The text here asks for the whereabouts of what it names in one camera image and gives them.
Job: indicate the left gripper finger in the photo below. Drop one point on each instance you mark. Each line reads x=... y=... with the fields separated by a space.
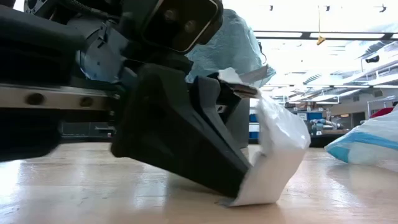
x=214 y=93
x=174 y=133

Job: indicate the translucent blue-rimmed trash bag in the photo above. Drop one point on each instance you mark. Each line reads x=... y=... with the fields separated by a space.
x=367 y=149

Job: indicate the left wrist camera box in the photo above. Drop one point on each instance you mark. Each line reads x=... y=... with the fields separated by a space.
x=180 y=25

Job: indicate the grey robot arm on bench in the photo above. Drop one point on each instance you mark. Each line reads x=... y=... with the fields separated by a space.
x=323 y=124

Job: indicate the white paper sheet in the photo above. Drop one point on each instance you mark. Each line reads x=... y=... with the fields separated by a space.
x=280 y=140

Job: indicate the small black ceiling camera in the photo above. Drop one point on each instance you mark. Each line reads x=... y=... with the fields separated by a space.
x=372 y=58

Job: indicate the red object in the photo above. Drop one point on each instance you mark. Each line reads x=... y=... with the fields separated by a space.
x=384 y=112

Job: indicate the blue plastic trash bag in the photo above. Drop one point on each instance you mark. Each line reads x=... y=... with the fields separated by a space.
x=236 y=46

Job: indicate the grey trash bin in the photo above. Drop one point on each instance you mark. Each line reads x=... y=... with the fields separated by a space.
x=241 y=124

